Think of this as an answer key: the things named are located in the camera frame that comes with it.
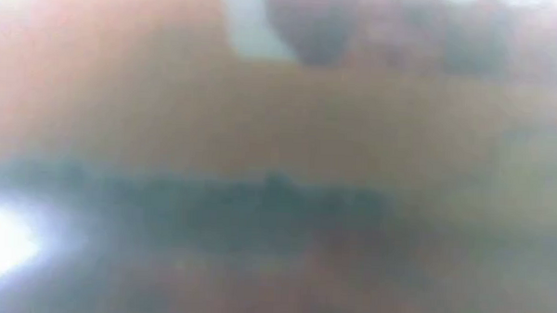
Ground green plastic bin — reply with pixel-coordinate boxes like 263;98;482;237
0;155;395;268

